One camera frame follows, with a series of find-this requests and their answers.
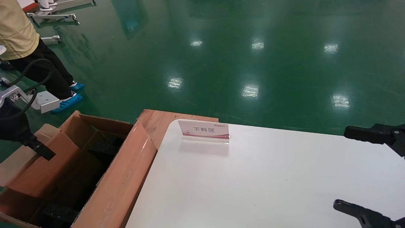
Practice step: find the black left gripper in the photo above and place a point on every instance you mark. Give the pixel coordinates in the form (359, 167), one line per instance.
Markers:
(12, 126)

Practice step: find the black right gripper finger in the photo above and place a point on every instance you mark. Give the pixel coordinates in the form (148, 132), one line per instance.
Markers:
(373, 133)
(370, 218)

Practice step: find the small cardboard box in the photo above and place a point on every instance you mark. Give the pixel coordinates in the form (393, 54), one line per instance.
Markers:
(41, 171)

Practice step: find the large open cardboard box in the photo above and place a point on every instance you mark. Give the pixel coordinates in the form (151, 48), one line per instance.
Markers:
(126, 177)

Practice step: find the black foam block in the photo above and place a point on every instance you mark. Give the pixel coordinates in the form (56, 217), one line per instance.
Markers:
(60, 215)

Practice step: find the white floor stand leg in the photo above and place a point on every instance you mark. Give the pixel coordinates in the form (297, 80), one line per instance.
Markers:
(50, 39)

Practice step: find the person in black trousers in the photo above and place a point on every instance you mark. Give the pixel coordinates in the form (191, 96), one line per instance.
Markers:
(19, 31)

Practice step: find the acrylic sign with red print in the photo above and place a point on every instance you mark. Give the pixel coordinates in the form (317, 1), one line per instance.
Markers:
(205, 129)

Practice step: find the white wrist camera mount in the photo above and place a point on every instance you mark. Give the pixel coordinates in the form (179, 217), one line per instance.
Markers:
(47, 103)

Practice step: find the white floor stand frame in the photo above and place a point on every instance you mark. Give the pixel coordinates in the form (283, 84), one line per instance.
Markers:
(69, 3)
(53, 17)

